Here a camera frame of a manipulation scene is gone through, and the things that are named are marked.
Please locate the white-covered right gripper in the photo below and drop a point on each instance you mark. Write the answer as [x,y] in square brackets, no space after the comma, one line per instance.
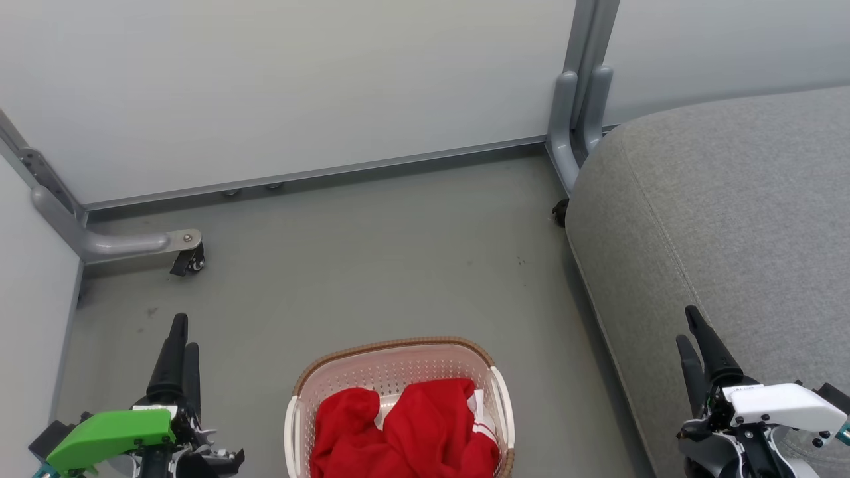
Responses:
[783,405]

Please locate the green-covered left gripper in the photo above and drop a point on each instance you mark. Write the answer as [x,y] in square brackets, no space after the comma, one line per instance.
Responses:
[106,431]

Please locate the red garment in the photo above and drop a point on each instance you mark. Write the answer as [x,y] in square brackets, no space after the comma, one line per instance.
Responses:
[425,425]

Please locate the grey fabric sofa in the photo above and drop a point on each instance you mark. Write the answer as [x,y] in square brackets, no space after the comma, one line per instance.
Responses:
[730,212]

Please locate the black caster wheel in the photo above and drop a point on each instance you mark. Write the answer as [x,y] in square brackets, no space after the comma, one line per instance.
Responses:
[189,260]
[561,212]

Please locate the grey metal partition leg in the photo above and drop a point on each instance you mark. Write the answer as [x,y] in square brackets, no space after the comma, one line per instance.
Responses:
[113,244]

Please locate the white plastic laundry basket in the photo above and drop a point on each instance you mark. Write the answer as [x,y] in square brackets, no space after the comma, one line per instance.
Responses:
[398,365]

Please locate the grey partition base rail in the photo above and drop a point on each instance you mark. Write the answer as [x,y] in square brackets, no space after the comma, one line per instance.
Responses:
[319,174]
[70,332]

